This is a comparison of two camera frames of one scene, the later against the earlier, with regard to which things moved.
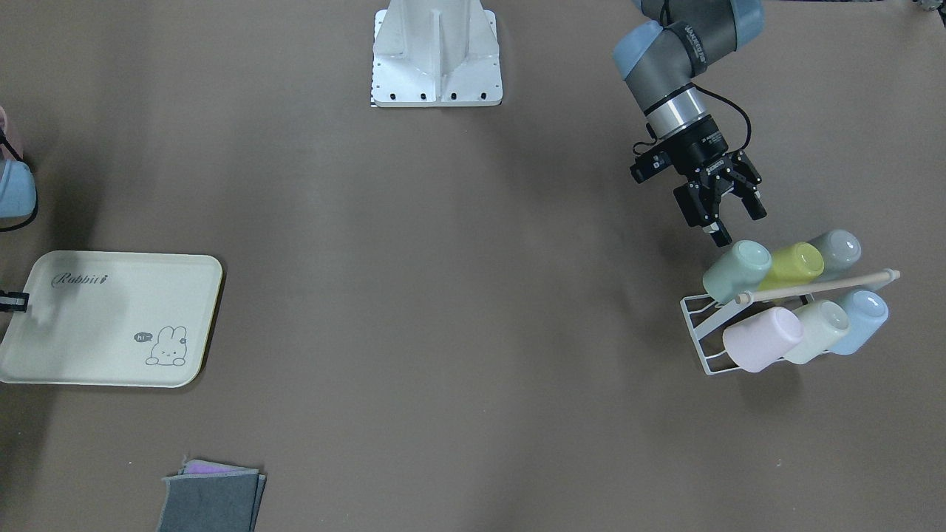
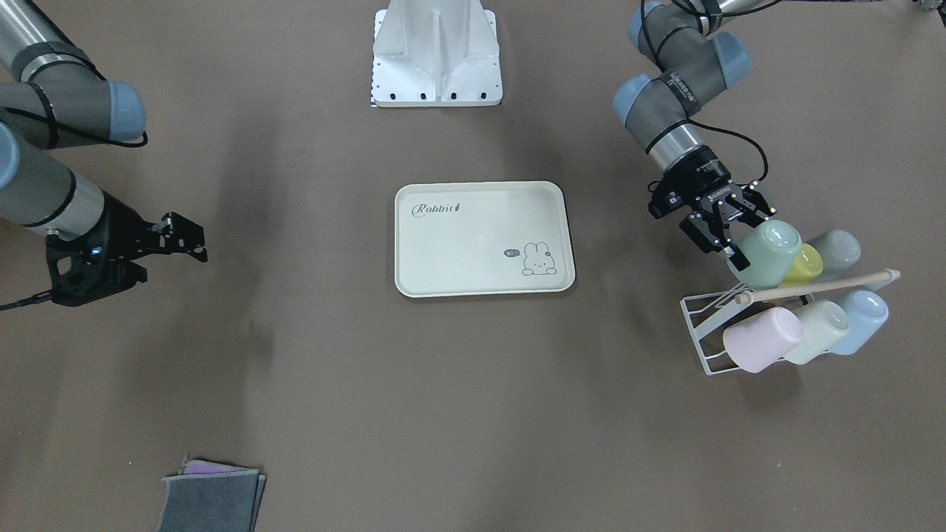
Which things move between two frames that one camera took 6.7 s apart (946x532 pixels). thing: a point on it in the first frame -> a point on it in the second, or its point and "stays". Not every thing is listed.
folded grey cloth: (209, 497) stays
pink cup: (758, 341) stays
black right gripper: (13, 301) -> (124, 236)
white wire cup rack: (703, 313) stays
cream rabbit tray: (139, 320) -> (482, 238)
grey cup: (840, 249) stays
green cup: (739, 269) -> (770, 249)
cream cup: (825, 322) stays
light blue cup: (868, 312) stays
